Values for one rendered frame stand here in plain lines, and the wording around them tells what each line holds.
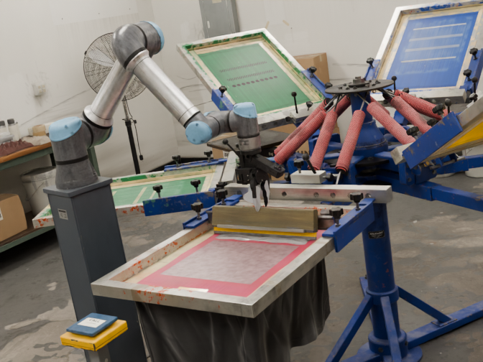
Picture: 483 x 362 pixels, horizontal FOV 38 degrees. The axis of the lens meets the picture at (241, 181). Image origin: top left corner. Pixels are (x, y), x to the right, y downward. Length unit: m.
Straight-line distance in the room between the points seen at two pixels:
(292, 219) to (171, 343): 0.56
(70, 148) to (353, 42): 4.52
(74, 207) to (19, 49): 4.17
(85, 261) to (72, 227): 0.13
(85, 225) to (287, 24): 4.75
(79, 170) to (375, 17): 4.47
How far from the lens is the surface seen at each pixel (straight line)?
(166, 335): 2.20
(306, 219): 2.27
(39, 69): 6.67
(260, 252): 2.25
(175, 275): 2.19
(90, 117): 2.57
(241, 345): 2.03
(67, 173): 2.51
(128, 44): 2.30
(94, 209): 2.53
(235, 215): 2.42
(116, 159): 7.28
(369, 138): 3.05
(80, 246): 2.53
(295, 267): 2.00
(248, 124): 2.28
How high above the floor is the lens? 1.74
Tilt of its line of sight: 14 degrees down
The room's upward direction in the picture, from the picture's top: 9 degrees counter-clockwise
